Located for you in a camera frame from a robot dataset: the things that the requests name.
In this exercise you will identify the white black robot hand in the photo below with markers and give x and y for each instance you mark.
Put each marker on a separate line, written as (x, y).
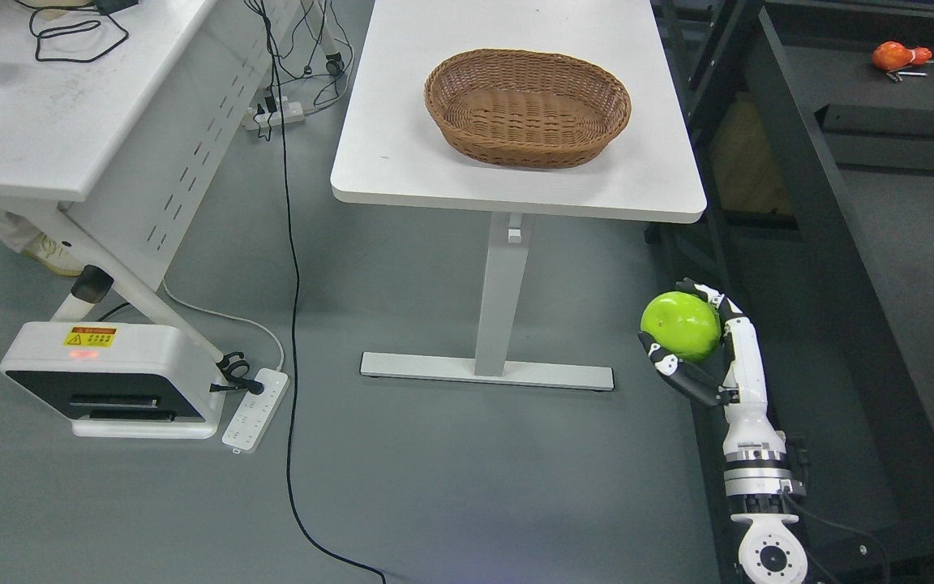
(742, 392)

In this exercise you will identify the green apple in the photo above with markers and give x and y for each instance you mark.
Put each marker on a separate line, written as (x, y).
(683, 324)

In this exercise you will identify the orange toy fruit on shelf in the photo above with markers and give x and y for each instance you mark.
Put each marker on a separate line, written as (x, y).
(892, 56)

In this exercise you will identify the brown wicker basket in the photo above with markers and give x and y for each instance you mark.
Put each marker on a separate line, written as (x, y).
(519, 108)

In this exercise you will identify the white standing desk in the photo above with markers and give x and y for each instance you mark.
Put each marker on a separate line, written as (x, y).
(391, 152)

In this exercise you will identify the white power strip near device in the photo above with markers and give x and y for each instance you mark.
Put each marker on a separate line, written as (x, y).
(252, 418)

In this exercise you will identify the white power strip far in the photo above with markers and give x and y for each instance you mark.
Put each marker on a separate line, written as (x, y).
(258, 119)

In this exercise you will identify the white box device on floor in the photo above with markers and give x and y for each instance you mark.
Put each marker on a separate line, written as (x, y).
(122, 380)

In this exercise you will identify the white folding table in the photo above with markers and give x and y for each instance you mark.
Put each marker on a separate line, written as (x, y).
(113, 151)

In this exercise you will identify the black power adapter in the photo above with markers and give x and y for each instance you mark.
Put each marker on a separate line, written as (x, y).
(109, 7)

